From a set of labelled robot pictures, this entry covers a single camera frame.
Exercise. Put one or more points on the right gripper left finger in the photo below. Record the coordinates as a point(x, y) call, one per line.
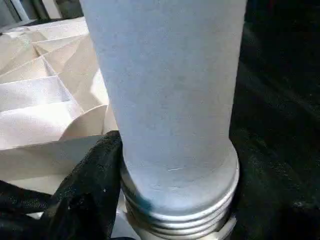
point(82, 190)

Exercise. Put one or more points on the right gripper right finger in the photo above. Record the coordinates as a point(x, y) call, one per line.
point(260, 200)

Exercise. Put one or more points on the white plastic table top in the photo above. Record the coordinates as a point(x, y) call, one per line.
point(45, 105)

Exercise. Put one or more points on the white plastic table leg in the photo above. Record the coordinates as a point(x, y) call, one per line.
point(170, 100)

